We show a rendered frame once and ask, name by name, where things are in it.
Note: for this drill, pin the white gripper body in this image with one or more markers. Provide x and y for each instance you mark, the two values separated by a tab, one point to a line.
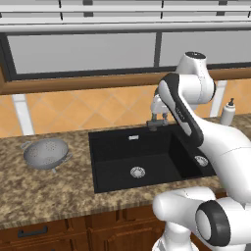
159	107

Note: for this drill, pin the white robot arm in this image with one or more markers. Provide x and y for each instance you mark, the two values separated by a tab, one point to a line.
225	153

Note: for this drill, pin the dark grey sink faucet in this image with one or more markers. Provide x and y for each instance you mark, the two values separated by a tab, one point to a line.
153	124

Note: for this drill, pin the black kitchen sink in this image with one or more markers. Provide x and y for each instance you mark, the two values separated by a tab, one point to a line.
137	153

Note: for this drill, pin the grey metal colander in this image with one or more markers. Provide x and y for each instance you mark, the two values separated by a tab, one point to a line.
45	154

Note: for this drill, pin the white soap dispenser bottle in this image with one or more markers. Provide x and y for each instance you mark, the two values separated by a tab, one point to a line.
227	114

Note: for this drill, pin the brown wooden false drawer front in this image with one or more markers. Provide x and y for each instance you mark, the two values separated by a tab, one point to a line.
121	215

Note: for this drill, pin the brown wooden cupboard door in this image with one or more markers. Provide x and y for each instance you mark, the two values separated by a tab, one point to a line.
130	240
42	247

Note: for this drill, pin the window with wooden frame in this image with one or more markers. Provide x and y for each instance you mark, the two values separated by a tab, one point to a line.
85	52

